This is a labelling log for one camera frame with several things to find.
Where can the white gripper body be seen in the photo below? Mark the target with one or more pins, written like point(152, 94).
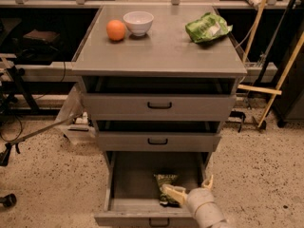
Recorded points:
point(199, 198)

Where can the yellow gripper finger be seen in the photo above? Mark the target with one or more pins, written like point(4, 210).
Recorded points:
point(177, 193)
point(208, 183)

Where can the green jalapeno chip bag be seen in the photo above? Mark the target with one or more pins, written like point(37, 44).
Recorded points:
point(162, 179)

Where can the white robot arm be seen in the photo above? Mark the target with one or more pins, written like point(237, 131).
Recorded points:
point(215, 220)

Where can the grey bottom drawer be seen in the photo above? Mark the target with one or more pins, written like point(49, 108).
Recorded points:
point(132, 198)

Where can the grey middle drawer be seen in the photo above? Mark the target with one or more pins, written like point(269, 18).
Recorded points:
point(171, 136)

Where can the grey metal drawer cabinet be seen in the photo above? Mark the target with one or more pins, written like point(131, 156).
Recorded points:
point(165, 51)

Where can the light green chip bag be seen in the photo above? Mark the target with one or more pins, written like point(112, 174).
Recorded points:
point(208, 28)

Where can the white power strip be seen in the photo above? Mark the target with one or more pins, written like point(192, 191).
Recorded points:
point(82, 119)

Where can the white ceramic bowl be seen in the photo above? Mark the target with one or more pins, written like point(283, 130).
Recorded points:
point(138, 22)

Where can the orange fruit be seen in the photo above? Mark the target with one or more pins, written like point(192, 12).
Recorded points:
point(115, 30)

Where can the grey tripod leg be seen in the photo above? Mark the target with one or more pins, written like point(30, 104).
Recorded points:
point(5, 155)

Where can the black office chair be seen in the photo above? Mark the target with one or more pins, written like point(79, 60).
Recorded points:
point(7, 26)

